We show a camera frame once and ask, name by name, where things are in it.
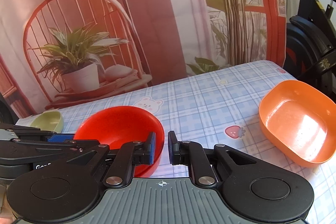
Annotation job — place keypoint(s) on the plaid cartoon tablecloth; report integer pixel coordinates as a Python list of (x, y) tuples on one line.
[(221, 107)]

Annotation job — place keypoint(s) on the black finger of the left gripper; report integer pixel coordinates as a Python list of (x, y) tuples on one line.
[(24, 149)]

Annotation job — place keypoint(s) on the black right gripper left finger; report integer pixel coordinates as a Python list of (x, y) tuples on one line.
[(93, 186)]

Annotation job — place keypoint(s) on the black exercise bike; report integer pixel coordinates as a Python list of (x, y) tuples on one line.
[(310, 46)]

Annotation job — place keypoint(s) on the red round bowl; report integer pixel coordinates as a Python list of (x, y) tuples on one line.
[(120, 124)]

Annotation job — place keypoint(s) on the light green dish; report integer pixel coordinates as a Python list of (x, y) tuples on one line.
[(49, 121)]

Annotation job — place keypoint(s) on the orange rectangular dish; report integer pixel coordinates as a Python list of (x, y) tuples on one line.
[(300, 121)]

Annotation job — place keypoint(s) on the printed room backdrop cloth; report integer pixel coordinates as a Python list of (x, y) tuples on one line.
[(61, 53)]

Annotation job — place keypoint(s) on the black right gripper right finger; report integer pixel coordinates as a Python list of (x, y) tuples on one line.
[(249, 187)]

